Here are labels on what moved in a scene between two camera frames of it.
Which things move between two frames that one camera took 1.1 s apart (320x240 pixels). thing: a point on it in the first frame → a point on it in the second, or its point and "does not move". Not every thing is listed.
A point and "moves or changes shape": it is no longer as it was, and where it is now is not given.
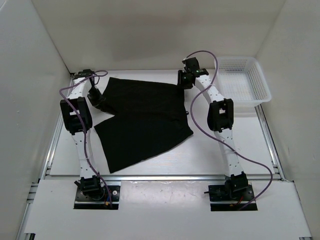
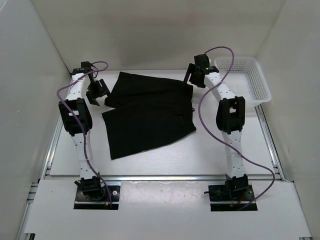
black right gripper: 181,83 → 199,83
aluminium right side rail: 271,145 does not move
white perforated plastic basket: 241,80 does not move
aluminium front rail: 183,178 does not move
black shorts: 149,117 moves or changes shape
